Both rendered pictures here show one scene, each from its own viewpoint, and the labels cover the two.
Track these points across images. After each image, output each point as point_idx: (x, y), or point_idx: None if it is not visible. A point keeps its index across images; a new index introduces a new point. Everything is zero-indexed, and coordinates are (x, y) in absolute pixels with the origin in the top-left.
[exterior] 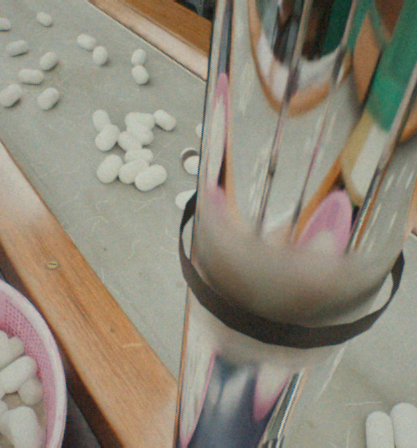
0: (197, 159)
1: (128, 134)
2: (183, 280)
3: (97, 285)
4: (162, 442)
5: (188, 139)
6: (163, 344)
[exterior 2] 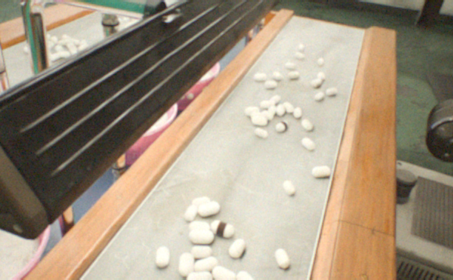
0: (280, 124)
1: (273, 106)
2: (223, 146)
3: (195, 124)
4: (155, 152)
5: (297, 124)
6: (193, 150)
